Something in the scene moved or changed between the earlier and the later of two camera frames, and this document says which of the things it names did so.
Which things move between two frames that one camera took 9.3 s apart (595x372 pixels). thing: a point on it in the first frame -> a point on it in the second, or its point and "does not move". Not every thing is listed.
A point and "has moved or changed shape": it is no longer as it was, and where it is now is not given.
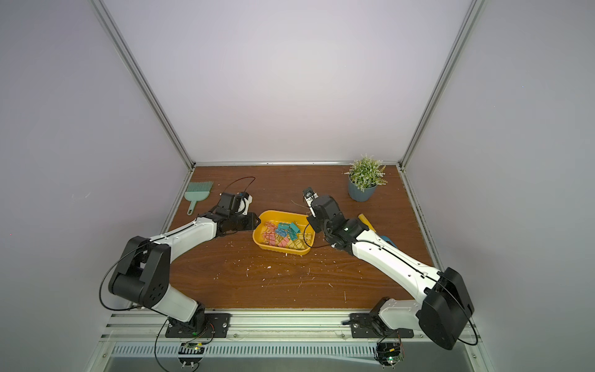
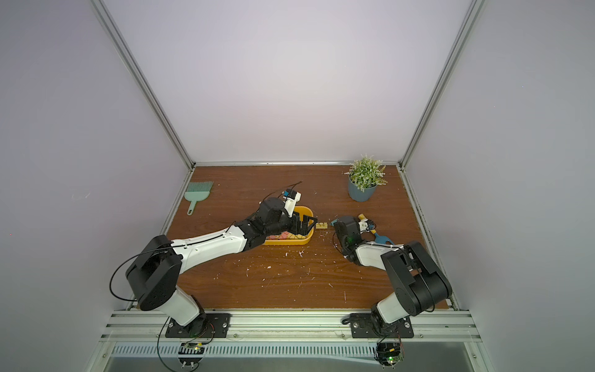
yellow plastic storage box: (283, 232) has moved or changed shape
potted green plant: (365, 174) does not move
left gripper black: (252, 219) -> (303, 229)
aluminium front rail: (294, 327) does not move
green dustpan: (197, 191) does not move
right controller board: (388, 354) does not move
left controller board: (190, 353) does not move
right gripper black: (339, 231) -> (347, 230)
